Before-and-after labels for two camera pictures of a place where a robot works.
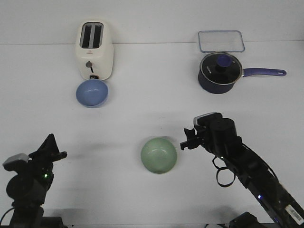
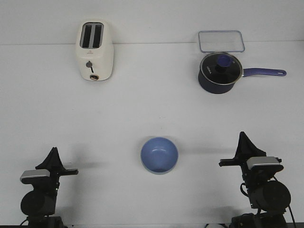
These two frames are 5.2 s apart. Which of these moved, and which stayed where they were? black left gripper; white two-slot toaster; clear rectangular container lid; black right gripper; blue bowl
Moved: black left gripper; blue bowl; black right gripper
Stayed: white two-slot toaster; clear rectangular container lid
